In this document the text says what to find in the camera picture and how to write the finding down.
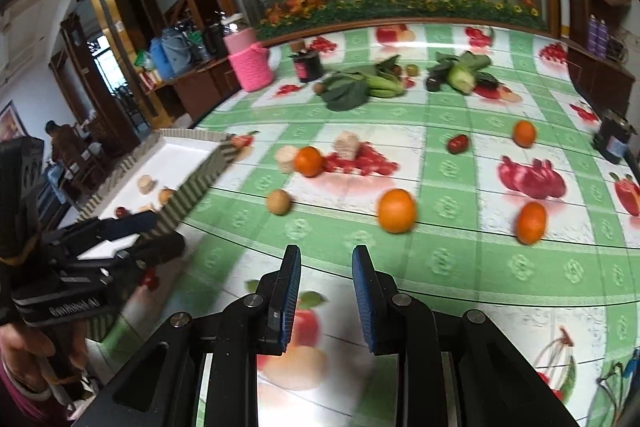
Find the bok choy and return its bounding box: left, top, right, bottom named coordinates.
left=435, top=52, right=493, bottom=95

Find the pink knit-covered bottle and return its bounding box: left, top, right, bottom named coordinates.
left=222, top=13, right=275, bottom=94

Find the black metal jar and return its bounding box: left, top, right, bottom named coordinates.
left=594, top=109, right=632, bottom=165

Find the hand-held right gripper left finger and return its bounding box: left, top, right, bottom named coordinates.
left=85, top=245, right=303, bottom=427

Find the framed wall painting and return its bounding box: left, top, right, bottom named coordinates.
left=0, top=101, right=27, bottom=142

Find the wooden cabinet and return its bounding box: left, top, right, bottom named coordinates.
left=145, top=54, right=241, bottom=122

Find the person's left hand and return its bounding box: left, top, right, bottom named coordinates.
left=0, top=322, right=88, bottom=390

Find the green checked printed tablecloth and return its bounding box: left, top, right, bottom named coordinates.
left=107, top=21, right=640, bottom=427

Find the orange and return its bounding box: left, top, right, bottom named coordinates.
left=377, top=188, right=418, bottom=234
left=512, top=120, right=537, bottom=148
left=293, top=146, right=326, bottom=178
left=516, top=201, right=547, bottom=245

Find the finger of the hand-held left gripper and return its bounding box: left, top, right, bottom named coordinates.
left=65, top=211, right=161, bottom=253
left=100, top=232, right=186, bottom=275

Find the light blue kettle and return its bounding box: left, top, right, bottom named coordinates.
left=162, top=27, right=193, bottom=75

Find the person's left forearm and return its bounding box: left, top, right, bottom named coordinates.
left=0, top=364, right=68, bottom=427

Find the striped cardboard tray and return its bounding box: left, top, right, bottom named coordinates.
left=77, top=129, right=242, bottom=343

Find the leafy green vegetable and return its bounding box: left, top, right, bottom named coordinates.
left=322, top=57, right=406, bottom=112

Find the dark jar with pink label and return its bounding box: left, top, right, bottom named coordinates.
left=292, top=41, right=325, bottom=84

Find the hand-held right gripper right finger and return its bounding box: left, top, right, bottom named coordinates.
left=351, top=245, right=576, bottom=427

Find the black pot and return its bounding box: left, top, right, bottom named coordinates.
left=202, top=23, right=228, bottom=58

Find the blue thermos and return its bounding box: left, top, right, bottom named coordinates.
left=149, top=38, right=168, bottom=84

